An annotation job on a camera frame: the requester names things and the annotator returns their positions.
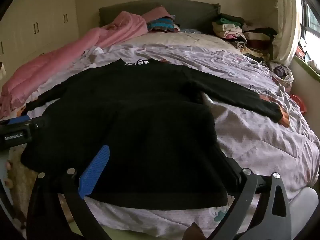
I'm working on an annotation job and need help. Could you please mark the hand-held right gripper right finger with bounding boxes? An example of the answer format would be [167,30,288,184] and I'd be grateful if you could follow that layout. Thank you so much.
[206,157,294,240]

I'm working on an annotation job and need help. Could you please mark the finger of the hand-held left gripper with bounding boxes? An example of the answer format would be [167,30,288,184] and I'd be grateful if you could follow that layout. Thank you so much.
[9,115,30,125]

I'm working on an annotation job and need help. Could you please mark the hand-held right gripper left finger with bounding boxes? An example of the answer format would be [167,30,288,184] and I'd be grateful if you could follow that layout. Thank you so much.
[26,144,113,240]

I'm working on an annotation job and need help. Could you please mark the black sweater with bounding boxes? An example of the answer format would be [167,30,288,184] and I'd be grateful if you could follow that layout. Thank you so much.
[20,59,291,211]

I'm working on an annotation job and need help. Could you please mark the crumpled grey clothes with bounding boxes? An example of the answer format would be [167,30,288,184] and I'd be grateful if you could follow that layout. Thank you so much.
[268,61,296,88]

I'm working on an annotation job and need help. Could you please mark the striped folded clothes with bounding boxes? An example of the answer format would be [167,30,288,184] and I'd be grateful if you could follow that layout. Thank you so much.
[146,16,181,33]

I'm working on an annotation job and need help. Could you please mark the pile of folded clothes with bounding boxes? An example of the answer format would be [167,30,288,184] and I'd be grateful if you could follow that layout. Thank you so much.
[211,13,278,61]

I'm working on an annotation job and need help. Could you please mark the person's left hand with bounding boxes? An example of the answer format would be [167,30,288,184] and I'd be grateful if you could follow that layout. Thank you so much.
[4,160,14,189]

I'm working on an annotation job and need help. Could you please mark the pale printed duvet cover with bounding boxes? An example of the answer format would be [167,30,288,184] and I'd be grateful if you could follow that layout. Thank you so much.
[0,43,320,238]

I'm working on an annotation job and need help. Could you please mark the pale grey cloth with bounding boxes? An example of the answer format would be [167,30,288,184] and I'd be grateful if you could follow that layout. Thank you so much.
[287,186,320,240]

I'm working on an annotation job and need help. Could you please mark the pink blanket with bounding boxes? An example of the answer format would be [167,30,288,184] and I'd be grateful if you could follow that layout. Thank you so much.
[0,6,173,117]

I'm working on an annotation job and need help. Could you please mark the cream wardrobe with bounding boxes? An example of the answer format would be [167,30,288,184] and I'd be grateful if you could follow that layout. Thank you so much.
[0,0,81,87]

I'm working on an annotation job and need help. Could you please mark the colourful clutter pile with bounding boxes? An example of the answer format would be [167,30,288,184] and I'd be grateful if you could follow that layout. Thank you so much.
[295,39,320,72]

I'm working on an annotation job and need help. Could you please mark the beige bed sheet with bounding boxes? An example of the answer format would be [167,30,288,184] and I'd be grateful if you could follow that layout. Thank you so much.
[129,29,241,53]

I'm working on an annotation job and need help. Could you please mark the window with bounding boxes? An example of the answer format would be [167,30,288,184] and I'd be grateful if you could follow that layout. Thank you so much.
[294,0,320,81]

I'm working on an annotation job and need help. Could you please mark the cream curtain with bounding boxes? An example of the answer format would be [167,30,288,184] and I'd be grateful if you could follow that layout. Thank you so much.
[272,0,304,67]

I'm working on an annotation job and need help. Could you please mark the grey-green headboard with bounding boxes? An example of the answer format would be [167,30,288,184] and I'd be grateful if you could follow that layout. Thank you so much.
[99,0,222,28]

